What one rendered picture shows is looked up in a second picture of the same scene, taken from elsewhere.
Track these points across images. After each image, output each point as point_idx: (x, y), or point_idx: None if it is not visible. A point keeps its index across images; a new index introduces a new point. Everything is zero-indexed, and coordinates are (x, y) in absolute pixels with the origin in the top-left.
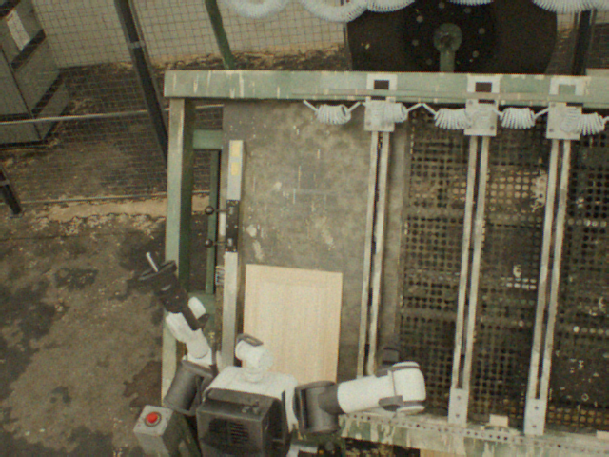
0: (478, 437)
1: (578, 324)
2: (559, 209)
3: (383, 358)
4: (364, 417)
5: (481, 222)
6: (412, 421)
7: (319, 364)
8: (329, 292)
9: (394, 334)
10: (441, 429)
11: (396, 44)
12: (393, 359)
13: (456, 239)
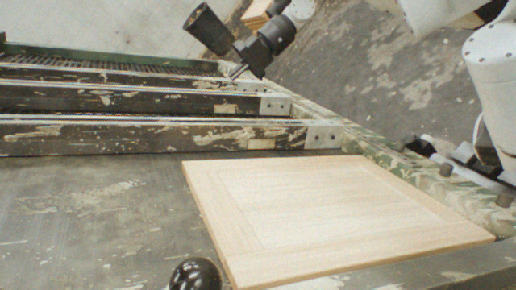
0: (289, 95)
1: None
2: (63, 67)
3: (255, 38)
4: (345, 126)
5: (76, 83)
6: (313, 111)
7: (334, 168)
8: (221, 167)
9: (230, 75)
10: (302, 104)
11: None
12: (251, 36)
13: (103, 114)
